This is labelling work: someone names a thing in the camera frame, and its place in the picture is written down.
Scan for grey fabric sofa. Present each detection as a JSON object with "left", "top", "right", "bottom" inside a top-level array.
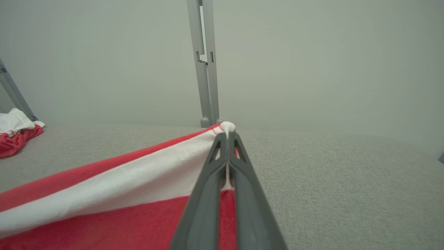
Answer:
[{"left": 0, "top": 122, "right": 444, "bottom": 250}]

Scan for grey metal partition post with latch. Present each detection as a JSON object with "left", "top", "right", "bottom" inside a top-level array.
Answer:
[{"left": 187, "top": 0, "right": 220, "bottom": 128}]

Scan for red jersey with white sleeves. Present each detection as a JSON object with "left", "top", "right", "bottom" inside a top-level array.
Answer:
[{"left": 0, "top": 108, "right": 46, "bottom": 158}]

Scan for red shorts with white stripe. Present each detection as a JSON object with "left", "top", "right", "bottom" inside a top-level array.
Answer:
[{"left": 0, "top": 122, "right": 240, "bottom": 250}]

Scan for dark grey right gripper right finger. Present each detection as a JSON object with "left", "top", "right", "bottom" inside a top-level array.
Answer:
[{"left": 228, "top": 132, "right": 288, "bottom": 250}]

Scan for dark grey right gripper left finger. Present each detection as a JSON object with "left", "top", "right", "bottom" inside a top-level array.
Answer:
[{"left": 168, "top": 133, "right": 228, "bottom": 250}]

